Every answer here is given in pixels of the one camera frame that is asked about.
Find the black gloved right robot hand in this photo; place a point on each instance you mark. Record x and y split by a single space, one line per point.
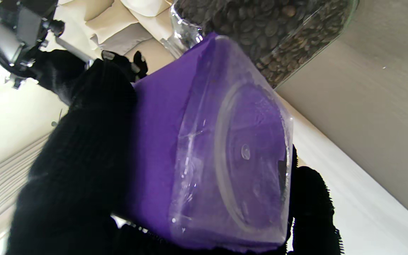
60 74

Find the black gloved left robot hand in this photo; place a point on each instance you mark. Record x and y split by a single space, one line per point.
83 170

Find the white sheer curtain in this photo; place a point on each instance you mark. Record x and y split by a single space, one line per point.
2 170

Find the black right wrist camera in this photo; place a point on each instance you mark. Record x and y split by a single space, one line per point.
30 21

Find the glass jar of coffee beans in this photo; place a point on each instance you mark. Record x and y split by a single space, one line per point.
278 32

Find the purple square coffee jar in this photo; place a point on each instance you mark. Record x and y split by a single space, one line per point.
161 124

